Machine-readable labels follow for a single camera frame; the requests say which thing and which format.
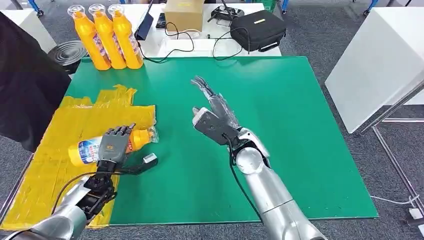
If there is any white cabinet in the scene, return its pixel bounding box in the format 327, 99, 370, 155
324, 7, 424, 135

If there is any blue metal rack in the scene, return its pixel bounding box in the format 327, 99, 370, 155
26, 0, 45, 18
280, 0, 379, 17

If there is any black remote controller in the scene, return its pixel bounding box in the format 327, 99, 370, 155
207, 0, 245, 27

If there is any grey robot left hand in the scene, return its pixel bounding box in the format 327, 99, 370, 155
97, 122, 137, 165

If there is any long looped black cable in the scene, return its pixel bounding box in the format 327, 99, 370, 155
137, 21, 196, 64

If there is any white floor cable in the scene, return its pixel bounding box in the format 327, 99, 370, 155
369, 195, 420, 206

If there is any black zipped carry case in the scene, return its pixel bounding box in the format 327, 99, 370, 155
229, 9, 288, 53

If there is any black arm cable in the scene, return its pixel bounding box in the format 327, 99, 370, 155
223, 133, 263, 222
50, 171, 99, 217

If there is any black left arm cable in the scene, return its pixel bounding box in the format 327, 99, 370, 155
50, 171, 99, 217

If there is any dark right wrist camera box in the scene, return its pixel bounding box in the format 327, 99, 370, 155
192, 108, 240, 147

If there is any brown cardboard box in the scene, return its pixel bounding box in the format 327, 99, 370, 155
164, 0, 205, 33

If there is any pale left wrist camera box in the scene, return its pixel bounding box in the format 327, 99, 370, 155
142, 151, 159, 166

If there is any black cable by case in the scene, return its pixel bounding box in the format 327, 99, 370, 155
211, 26, 250, 62

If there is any green table mat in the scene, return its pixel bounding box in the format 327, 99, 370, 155
65, 56, 380, 227

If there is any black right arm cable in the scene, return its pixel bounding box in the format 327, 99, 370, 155
223, 133, 263, 222

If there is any person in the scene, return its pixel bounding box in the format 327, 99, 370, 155
0, 11, 72, 154

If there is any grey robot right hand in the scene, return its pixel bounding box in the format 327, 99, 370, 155
190, 75, 240, 130

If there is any yellow plastic sheet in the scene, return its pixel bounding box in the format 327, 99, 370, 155
0, 84, 158, 231

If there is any white side table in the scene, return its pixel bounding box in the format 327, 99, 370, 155
120, 2, 283, 59

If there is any white box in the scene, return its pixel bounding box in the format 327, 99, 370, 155
0, 8, 58, 54

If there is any round ribbed grey stool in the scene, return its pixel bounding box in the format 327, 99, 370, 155
47, 40, 89, 75

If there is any steel table frame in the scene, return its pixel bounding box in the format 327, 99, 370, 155
359, 79, 424, 216

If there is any dark blue tablet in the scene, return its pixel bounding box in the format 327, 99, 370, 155
134, 0, 155, 42

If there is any white floor power strip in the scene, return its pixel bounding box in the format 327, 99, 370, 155
408, 207, 424, 230

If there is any orange drink bottle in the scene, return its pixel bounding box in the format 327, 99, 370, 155
88, 3, 128, 71
107, 3, 145, 71
66, 4, 112, 72
67, 125, 160, 168

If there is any small black phone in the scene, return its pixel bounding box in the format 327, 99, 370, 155
155, 12, 168, 29

